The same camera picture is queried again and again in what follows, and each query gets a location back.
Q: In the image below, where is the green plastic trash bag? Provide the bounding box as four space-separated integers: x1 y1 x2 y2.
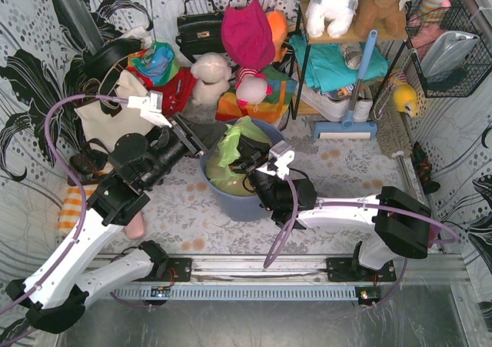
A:
205 116 272 197

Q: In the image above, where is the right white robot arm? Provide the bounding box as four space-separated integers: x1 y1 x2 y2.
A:
226 136 431 271

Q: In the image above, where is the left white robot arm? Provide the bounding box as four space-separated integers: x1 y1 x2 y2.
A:
5 113 228 334

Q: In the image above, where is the blue plastic trash bin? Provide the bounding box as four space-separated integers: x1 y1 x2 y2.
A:
199 118 285 222

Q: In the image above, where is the cream canvas tote bag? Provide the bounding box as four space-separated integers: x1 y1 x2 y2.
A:
75 70 154 152

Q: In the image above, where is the colourful rainbow bag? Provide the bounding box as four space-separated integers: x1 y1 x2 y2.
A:
126 42 180 87

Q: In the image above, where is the magenta hanging cloth bag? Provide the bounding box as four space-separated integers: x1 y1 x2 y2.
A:
221 0 275 71

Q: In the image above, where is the rainbow striped folded cloth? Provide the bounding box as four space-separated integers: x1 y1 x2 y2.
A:
215 66 298 125

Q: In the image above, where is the red folded cloth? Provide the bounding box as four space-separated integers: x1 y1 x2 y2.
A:
149 68 197 116

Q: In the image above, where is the pink and white plush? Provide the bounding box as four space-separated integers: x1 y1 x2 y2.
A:
235 67 273 107

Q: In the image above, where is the large white sheep plush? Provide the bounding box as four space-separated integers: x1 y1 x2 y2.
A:
191 52 232 106

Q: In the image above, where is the pink eyeglass case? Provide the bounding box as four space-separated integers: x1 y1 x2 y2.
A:
125 212 146 241

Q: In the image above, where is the orange checkered towel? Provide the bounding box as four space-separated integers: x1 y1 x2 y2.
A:
56 186 82 236

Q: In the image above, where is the white shoe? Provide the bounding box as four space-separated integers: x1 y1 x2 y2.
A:
301 88 373 122

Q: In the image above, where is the black leather handbag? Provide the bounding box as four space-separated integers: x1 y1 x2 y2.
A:
175 0 226 63

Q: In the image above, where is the teal folded cloth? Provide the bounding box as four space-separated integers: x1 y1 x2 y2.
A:
304 44 388 92

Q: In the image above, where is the black round hat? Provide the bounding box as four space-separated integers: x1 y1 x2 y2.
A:
83 38 142 80

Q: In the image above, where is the black metal shelf rack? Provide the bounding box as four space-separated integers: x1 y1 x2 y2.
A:
289 0 408 120

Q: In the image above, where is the orange plush toy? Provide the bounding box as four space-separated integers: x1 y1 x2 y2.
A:
266 11 288 62

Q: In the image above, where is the dark butterfly toy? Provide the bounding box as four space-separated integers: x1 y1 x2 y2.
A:
411 142 440 195

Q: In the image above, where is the yellow duck plush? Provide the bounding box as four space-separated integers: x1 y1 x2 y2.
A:
389 72 418 118

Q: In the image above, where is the white dog plush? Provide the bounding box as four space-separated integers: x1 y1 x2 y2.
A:
305 0 359 38

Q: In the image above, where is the brown teddy bear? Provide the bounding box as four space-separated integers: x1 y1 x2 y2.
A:
354 0 407 38

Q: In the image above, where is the silver foil pouch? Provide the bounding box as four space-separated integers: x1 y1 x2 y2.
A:
421 31 480 78

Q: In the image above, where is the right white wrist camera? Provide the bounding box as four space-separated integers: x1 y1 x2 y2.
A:
256 140 295 180

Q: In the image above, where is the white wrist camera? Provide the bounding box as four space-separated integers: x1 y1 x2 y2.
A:
256 140 295 180
127 91 172 128

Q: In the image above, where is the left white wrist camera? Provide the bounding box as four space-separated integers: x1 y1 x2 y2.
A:
127 91 172 128

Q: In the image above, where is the blue handled floor mop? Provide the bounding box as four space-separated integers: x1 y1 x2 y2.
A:
313 29 378 140

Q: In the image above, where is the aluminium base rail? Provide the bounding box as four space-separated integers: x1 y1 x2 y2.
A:
82 252 397 302

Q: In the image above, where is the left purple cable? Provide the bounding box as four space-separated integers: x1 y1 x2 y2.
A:
0 95 131 344

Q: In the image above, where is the purple cable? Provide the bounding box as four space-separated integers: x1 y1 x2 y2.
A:
263 175 460 270
0 95 131 344

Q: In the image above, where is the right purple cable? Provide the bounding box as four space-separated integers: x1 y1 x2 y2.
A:
263 175 460 270

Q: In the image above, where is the black wire basket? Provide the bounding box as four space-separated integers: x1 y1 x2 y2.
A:
406 0 491 98

